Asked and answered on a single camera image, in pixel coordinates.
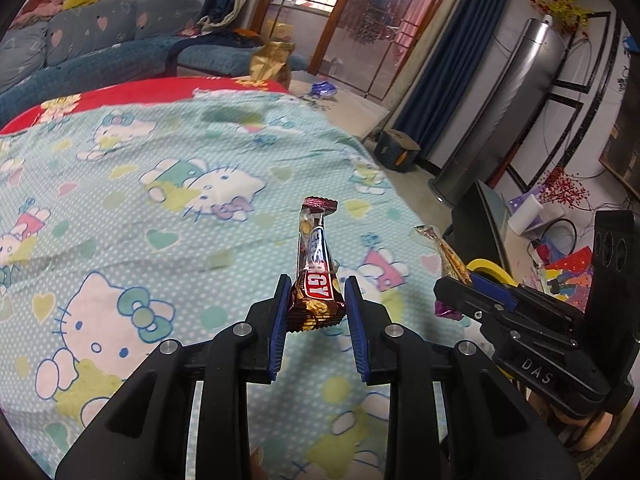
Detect blue grey sofa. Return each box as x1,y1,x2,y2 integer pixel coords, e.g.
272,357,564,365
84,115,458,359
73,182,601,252
1,0,262,125

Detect blue white wrapper on table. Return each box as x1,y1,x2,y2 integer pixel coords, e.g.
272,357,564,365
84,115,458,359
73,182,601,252
309,80,337,100

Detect gold purple candy wrapper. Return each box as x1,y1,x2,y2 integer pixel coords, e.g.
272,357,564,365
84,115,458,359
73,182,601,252
414,226,472,321

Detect wooden glass sliding door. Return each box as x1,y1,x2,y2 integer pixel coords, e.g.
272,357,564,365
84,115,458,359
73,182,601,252
250,0,442,103

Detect wall mounted television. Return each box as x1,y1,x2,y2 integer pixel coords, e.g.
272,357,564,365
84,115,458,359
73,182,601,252
599,53,640,200

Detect brown paper bag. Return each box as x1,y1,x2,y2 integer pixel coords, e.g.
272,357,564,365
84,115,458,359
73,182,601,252
248,40,295,89

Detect tall silver air conditioner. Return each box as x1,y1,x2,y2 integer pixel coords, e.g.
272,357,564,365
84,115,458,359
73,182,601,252
430,15,565,207

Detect right blue curtain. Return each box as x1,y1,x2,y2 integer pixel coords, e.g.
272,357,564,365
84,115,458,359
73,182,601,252
395,0,506,158

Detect white paper towel roll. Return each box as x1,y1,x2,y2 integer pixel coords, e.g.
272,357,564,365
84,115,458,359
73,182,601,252
508,195,544,235

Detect Hello Kitty turquoise blanket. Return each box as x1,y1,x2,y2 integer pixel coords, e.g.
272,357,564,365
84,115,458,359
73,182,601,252
1,90,463,474

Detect colourful diamond painting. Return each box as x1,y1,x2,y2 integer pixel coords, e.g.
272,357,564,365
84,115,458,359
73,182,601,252
541,247,593,312

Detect blue storage stool box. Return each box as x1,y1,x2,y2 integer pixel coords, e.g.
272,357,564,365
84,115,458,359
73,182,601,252
374,129,421,174

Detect left hand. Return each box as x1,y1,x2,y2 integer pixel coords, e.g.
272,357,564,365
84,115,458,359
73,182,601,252
250,446,268,480

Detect coffee table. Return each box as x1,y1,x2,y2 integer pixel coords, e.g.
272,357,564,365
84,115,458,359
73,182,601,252
288,70,390,140

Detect brown energy bar wrapper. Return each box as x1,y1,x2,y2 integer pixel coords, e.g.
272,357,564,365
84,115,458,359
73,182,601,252
286,196,346,333

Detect yellow red artificial flowers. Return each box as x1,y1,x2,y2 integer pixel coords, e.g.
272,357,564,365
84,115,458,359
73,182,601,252
528,0,593,37

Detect right hand painted nails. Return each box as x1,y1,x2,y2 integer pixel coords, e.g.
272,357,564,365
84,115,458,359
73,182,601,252
527,391,614,452

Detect pile of pink clothes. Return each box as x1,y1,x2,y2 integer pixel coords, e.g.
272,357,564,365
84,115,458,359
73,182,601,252
10,0,64,29

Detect yellow rimmed black trash bin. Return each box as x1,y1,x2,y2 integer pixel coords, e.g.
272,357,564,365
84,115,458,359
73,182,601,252
466,258,518,286

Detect red blanket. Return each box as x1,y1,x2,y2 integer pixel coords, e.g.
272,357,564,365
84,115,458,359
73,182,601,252
1,77,288,136

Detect red berry branch decoration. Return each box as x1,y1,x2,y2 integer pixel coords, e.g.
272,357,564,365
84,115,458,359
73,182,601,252
538,167,589,209

